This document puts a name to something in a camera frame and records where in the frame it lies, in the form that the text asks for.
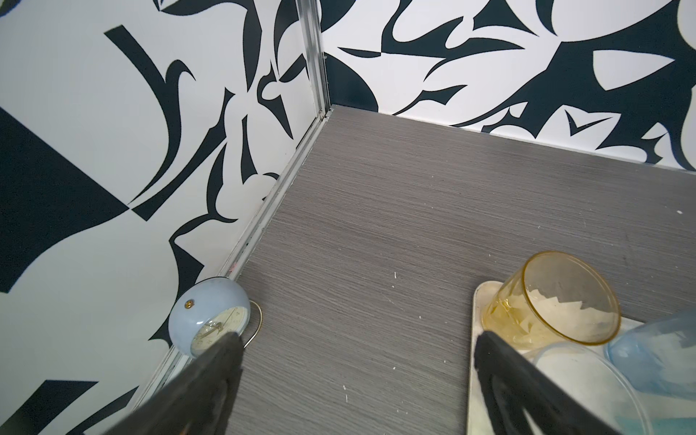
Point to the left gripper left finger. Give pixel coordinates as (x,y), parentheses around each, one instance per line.
(199,400)

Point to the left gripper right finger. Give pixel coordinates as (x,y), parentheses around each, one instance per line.
(516,393)

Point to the amber plastic cup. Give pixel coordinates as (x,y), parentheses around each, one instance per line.
(555,297)

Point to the blue clear plastic cup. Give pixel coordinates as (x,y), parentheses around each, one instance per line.
(659,357)

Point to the teal frosted plastic cup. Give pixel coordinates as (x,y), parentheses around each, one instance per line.
(667,426)

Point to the white mug gold handle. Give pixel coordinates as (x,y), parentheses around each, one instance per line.
(209,310)

